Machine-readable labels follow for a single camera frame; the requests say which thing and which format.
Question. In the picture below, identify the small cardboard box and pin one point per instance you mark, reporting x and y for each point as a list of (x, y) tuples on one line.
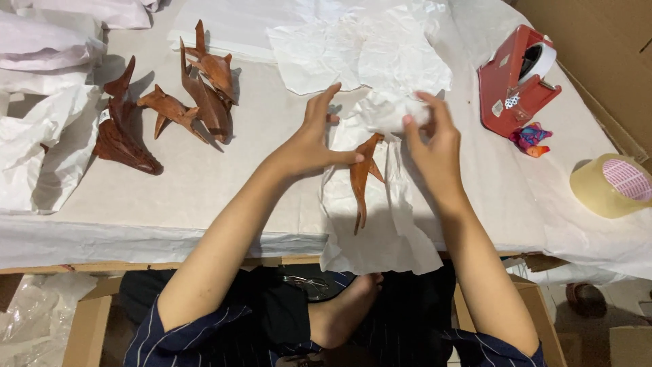
[(631, 347)]

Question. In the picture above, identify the brown round object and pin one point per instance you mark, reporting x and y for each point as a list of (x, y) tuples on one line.
[(586, 299)]

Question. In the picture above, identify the white tape roll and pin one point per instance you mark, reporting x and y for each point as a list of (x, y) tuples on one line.
[(541, 60)]

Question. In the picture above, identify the loose crumpled white paper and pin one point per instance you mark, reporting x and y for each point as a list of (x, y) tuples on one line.
[(35, 148)]

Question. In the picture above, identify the person's right hand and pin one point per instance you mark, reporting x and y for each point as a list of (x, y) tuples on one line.
[(440, 155)]

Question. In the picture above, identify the cardboard box under table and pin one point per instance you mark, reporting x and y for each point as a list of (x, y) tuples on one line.
[(89, 326)]

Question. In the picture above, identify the reddish wooden shark carving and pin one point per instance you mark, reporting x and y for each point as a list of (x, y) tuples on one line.
[(216, 69)]

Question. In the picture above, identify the small slim wooden shark carving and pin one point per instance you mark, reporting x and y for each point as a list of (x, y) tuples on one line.
[(360, 178)]

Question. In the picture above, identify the white wrapping paper sheet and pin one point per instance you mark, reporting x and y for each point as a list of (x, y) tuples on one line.
[(387, 239)]

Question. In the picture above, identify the large open cardboard box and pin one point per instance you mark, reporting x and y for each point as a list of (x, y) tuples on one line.
[(606, 46)]

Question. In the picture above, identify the long brown wooden shark carving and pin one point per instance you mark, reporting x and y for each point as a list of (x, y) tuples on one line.
[(209, 104)]

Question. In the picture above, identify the clear plastic bag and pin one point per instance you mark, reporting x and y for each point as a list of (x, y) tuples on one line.
[(30, 321)]

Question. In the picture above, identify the clear eyeglasses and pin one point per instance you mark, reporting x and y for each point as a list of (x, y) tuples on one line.
[(308, 286)]

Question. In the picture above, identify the person's left hand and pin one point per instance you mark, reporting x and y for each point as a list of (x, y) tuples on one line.
[(305, 150)]

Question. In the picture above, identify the person's dark striped clothing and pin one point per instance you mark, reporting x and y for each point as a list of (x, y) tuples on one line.
[(234, 326)]

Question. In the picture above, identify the colourful crumpled wrapper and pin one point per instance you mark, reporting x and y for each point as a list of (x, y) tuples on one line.
[(531, 138)]

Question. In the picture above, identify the person's bare foot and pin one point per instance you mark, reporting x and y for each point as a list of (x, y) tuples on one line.
[(341, 316)]

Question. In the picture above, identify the white paper table cover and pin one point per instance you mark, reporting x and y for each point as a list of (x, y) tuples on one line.
[(203, 204)]

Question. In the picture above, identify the heap of white wrapped packages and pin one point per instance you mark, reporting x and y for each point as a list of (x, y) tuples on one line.
[(46, 35)]

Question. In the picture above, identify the pile of white paper sheets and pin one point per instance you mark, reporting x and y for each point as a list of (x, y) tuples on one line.
[(366, 46)]

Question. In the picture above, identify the red tape dispenser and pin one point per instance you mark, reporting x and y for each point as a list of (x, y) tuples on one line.
[(502, 97)]

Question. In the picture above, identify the large dark wooden shark carving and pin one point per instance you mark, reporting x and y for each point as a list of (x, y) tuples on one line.
[(119, 137)]

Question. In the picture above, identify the beige packing tape roll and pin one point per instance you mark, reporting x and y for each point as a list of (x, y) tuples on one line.
[(606, 188)]

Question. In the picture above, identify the small brown wooden shark carving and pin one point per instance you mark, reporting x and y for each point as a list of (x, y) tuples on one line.
[(170, 108)]

